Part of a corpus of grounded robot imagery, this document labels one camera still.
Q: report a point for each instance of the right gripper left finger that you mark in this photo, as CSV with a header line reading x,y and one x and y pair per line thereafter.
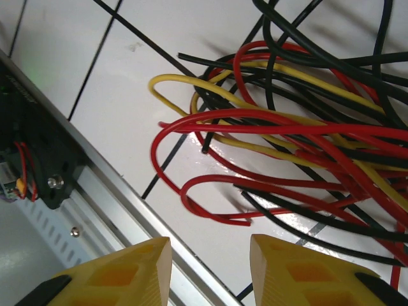
x,y
127,274

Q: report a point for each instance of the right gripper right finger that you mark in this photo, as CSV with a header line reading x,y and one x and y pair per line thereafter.
x,y
303,277

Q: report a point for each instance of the small controller board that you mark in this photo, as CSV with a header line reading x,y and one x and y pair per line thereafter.
x,y
5,175

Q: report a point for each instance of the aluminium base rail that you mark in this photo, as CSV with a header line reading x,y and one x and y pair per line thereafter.
x,y
102,197

